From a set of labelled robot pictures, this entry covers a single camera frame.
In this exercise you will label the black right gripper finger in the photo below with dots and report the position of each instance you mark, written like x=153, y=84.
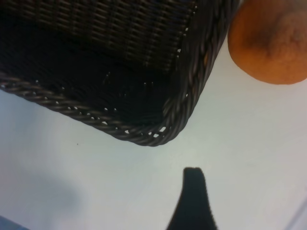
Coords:
x=192, y=206

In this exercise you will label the orange with knobbed top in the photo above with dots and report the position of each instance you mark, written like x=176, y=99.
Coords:
x=254, y=57

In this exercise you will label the dark brown wicker basket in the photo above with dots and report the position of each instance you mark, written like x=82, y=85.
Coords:
x=96, y=36

